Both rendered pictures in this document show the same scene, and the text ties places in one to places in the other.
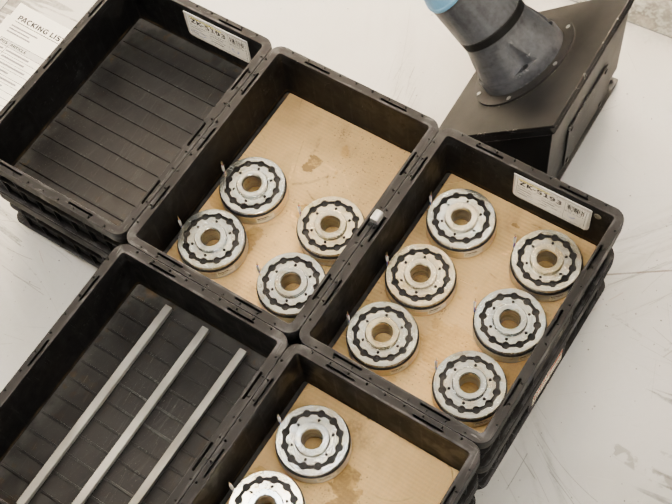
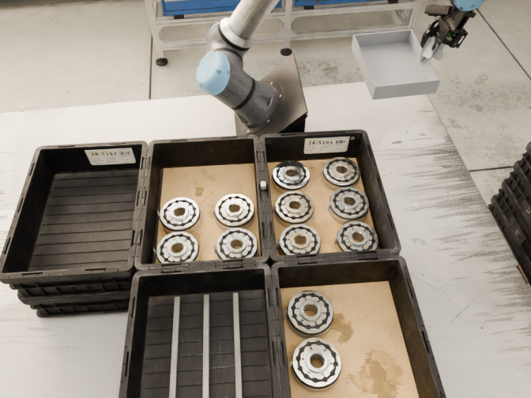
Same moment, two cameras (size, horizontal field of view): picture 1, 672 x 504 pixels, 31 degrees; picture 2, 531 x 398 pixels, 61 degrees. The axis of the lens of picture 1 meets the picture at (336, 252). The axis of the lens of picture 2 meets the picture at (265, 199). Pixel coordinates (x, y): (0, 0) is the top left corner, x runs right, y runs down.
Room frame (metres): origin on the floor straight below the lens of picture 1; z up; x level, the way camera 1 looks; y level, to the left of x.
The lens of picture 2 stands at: (0.34, 0.43, 1.80)
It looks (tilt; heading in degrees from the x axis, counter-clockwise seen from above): 53 degrees down; 314
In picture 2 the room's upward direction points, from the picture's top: straight up
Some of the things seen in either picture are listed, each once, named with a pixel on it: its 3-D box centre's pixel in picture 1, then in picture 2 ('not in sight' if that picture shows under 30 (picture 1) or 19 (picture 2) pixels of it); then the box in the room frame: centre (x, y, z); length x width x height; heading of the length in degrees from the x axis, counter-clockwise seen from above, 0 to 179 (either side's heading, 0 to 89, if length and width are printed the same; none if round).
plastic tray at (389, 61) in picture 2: not in sight; (393, 62); (0.89, -0.72, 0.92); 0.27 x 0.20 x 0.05; 141
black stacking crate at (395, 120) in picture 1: (289, 201); (205, 209); (0.92, 0.06, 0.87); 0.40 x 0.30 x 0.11; 138
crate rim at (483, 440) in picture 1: (463, 278); (323, 190); (0.72, -0.17, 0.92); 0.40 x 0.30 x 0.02; 138
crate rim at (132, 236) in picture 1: (285, 184); (203, 197); (0.92, 0.06, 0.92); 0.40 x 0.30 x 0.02; 138
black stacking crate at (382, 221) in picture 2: (463, 294); (321, 202); (0.72, -0.17, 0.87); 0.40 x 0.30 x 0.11; 138
